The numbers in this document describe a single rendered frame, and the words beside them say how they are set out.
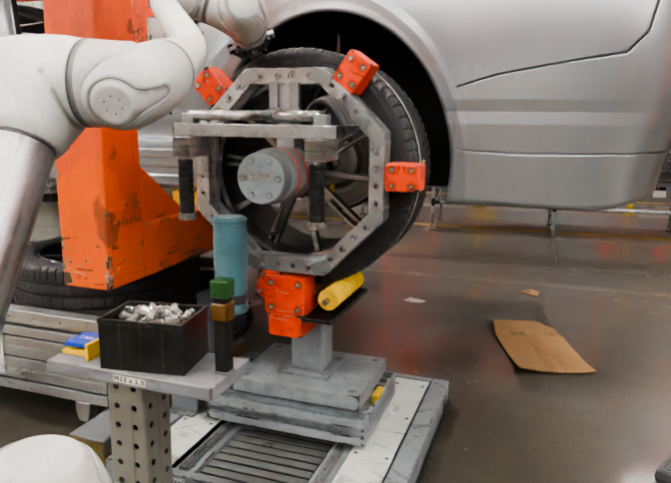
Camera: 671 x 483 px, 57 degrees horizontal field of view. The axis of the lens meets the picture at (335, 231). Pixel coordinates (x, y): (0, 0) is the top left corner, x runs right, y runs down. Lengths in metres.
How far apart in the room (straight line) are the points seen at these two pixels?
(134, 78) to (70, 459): 0.49
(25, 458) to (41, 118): 0.46
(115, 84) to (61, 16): 0.93
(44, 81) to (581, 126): 1.37
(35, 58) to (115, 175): 0.83
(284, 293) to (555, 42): 1.01
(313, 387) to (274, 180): 0.66
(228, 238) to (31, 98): 0.76
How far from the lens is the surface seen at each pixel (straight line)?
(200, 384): 1.35
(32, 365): 2.22
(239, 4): 1.41
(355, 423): 1.80
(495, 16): 1.88
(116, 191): 1.80
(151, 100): 0.93
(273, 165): 1.49
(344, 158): 2.02
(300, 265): 1.67
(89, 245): 1.82
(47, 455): 0.79
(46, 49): 1.00
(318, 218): 1.38
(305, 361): 1.93
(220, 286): 1.32
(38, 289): 2.27
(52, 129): 0.98
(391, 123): 1.63
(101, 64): 0.94
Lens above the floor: 1.01
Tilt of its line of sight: 11 degrees down
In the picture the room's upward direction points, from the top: 1 degrees clockwise
